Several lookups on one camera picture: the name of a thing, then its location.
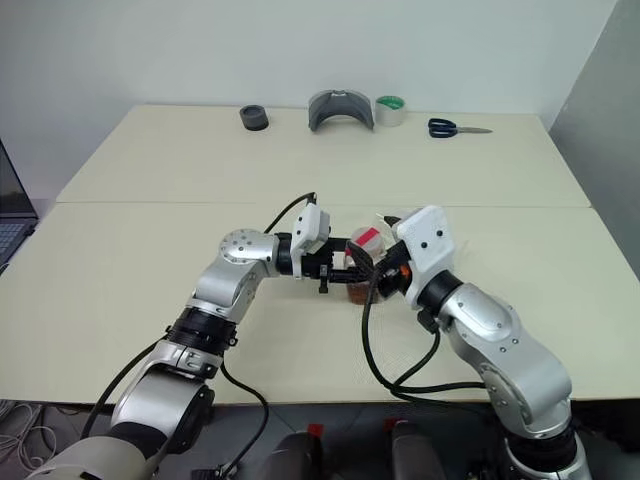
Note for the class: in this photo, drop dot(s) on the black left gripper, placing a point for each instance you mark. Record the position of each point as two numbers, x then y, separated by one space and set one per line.
315 265

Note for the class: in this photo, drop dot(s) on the grey curved plastic shell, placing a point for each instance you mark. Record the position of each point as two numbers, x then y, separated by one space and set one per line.
320 112

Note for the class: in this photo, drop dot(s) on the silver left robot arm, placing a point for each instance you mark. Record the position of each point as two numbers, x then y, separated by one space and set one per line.
240 250

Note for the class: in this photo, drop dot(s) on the grey laptop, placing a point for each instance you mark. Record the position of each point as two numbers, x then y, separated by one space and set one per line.
12 225

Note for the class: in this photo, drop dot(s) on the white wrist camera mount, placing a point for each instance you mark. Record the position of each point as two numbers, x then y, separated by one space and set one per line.
425 235
310 225

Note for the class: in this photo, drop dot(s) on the clear bottle with red label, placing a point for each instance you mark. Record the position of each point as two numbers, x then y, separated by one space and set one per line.
367 240

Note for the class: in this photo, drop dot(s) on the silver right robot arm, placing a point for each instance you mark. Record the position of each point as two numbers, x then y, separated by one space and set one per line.
500 340

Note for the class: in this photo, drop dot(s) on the white tape roll green core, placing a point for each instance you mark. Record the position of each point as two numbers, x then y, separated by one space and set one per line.
390 117

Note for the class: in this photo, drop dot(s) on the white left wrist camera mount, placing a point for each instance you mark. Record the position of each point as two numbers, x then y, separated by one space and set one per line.
310 225

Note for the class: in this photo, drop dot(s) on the dark rounded shape red tab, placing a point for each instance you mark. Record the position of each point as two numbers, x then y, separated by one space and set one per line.
415 452
295 457

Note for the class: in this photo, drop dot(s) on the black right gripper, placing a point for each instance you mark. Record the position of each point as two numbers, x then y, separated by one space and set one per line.
390 280

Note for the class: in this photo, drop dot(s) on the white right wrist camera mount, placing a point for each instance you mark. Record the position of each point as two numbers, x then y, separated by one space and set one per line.
425 235

